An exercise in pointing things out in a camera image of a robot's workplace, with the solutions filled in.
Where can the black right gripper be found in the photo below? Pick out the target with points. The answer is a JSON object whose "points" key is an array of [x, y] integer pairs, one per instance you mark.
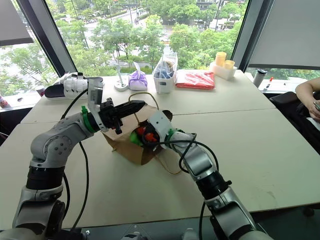
{"points": [[155, 146]]}

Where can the grey roller blind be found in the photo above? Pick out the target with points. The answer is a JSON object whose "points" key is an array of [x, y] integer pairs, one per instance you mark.
{"points": [[287, 32], [12, 22]]}

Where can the person's bare forearm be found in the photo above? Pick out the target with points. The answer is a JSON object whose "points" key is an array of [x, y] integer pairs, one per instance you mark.
{"points": [[306, 92]]}

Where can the green left wrist clamp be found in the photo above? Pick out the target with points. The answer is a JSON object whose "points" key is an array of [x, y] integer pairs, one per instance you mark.
{"points": [[86, 117]]}

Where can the small white desk stand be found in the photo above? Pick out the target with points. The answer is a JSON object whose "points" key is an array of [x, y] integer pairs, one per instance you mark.
{"points": [[121, 86]]}

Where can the purple tied bag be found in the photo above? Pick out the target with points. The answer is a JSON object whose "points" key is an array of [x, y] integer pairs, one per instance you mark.
{"points": [[137, 80]]}

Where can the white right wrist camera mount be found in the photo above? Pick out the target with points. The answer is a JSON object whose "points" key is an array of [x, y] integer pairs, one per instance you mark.
{"points": [[160, 123]]}

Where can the green wrist clamp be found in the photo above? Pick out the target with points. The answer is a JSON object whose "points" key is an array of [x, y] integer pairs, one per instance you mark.
{"points": [[86, 117], [171, 135]]}

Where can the brown paper bag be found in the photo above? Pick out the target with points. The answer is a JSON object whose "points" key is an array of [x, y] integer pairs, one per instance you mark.
{"points": [[125, 147]]}

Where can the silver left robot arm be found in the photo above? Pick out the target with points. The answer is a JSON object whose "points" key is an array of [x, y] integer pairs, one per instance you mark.
{"points": [[50, 147]]}

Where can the seated person's black clothing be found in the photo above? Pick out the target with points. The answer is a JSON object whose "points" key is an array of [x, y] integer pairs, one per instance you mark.
{"points": [[290, 110]]}

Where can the pink white paper cup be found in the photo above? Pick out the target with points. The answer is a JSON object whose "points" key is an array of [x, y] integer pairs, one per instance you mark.
{"points": [[40, 91]]}

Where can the green right wrist clamp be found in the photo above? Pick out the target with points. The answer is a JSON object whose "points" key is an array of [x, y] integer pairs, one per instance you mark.
{"points": [[171, 135]]}

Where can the white wrapped device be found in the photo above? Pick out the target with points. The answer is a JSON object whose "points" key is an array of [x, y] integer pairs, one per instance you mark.
{"points": [[75, 83]]}

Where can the person's hand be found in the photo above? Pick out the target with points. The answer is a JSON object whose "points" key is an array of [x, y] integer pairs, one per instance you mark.
{"points": [[315, 111]]}

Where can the grey travel mug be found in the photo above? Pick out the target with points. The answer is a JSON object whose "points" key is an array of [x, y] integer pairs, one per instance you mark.
{"points": [[259, 78]]}

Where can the red white can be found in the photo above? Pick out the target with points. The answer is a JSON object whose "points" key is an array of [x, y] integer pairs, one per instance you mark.
{"points": [[3, 102]]}

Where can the black flat tray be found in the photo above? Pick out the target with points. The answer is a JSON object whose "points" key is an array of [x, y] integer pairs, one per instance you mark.
{"points": [[53, 92]]}

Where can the white rectangular box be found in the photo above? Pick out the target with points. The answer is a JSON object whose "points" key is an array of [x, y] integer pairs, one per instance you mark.
{"points": [[222, 72]]}

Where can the short yellow cup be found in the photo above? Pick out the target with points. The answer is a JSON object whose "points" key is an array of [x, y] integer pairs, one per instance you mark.
{"points": [[229, 64]]}

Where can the dark window frame post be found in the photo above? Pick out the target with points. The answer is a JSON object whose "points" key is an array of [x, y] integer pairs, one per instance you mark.
{"points": [[47, 32], [250, 32]]}

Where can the red folded plastic package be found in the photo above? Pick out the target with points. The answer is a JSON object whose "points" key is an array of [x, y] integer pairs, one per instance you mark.
{"points": [[195, 80]]}

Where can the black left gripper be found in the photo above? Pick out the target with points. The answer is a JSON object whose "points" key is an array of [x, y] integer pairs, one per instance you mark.
{"points": [[110, 115]]}

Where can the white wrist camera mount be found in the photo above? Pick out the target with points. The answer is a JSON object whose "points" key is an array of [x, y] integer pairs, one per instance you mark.
{"points": [[160, 123], [95, 96]]}

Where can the smartphone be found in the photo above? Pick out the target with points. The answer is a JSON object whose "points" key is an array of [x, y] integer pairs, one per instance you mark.
{"points": [[317, 105]]}

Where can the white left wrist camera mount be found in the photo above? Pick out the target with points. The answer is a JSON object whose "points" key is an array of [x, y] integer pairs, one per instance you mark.
{"points": [[95, 96]]}

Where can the red capped marker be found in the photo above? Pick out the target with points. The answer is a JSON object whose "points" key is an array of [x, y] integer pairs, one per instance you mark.
{"points": [[268, 83]]}

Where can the tall yellow cup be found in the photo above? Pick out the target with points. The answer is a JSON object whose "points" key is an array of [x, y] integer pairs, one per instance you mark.
{"points": [[221, 59]]}

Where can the orange red plush toy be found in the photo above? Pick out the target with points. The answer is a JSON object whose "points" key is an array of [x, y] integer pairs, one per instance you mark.
{"points": [[151, 137]]}

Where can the dark robot chest panel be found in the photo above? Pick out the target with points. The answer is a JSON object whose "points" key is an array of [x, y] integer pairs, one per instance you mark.
{"points": [[150, 230]]}

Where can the green plush toy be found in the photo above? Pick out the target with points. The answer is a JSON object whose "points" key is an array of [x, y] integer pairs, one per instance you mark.
{"points": [[134, 138]]}

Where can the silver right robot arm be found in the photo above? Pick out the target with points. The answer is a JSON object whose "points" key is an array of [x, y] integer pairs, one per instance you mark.
{"points": [[200, 162]]}

